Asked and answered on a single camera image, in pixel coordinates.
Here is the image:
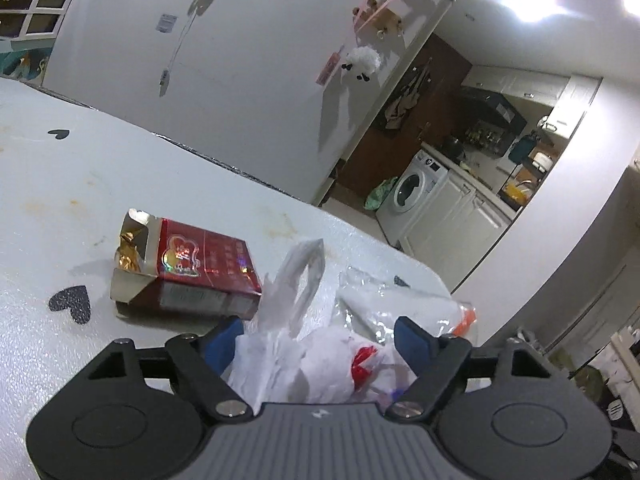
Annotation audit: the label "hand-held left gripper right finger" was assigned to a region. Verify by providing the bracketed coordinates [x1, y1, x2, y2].
[391, 316, 551, 420]

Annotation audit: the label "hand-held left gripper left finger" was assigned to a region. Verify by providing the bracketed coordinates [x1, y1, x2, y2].
[87, 315, 252, 420]

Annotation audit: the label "white plastic bag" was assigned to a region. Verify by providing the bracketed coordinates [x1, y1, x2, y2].
[227, 239, 397, 404]

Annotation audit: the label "clear plastic wrapper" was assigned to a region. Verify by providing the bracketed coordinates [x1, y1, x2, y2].
[334, 267, 478, 352]

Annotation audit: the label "orange small item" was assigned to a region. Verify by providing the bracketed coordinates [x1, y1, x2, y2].
[452, 309, 479, 339]

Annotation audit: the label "red cigarette pack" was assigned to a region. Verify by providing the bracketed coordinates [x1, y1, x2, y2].
[110, 208, 264, 322]

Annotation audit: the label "white kitchen base cabinets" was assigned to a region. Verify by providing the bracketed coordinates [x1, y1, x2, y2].
[400, 167, 517, 292]

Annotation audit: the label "white washing machine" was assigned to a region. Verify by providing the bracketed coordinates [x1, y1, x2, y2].
[375, 149, 450, 257]

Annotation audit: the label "green plastic bag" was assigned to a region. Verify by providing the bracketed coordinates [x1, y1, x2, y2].
[364, 176, 400, 211]

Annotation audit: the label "embossed table cover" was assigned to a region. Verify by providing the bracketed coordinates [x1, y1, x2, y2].
[0, 77, 454, 480]

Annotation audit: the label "black pot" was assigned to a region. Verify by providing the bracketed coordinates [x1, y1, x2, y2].
[439, 134, 466, 159]

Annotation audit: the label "teal bag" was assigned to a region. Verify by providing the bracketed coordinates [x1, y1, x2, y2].
[509, 132, 539, 164]

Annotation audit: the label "cloth hanging on door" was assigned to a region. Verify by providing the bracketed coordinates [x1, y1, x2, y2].
[382, 67, 434, 134]

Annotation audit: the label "black range hood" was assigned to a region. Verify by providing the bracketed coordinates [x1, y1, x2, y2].
[460, 87, 529, 132]

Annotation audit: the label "brown wooden door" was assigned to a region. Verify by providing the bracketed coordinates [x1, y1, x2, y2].
[332, 34, 473, 211]

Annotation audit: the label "white refrigerator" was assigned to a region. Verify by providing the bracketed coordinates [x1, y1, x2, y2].
[42, 0, 462, 207]

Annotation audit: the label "white sheep toy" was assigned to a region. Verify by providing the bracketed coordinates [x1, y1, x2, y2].
[341, 44, 382, 84]

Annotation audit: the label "wooden fridge magnets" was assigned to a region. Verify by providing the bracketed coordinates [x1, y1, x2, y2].
[366, 0, 406, 39]

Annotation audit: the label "white-framed window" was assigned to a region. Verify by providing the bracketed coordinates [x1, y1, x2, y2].
[0, 0, 84, 41]

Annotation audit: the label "white wall cabinets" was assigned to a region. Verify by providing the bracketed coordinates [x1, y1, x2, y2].
[460, 65, 602, 140]

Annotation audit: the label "white hanging cable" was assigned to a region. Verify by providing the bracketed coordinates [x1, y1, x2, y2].
[158, 0, 231, 99]

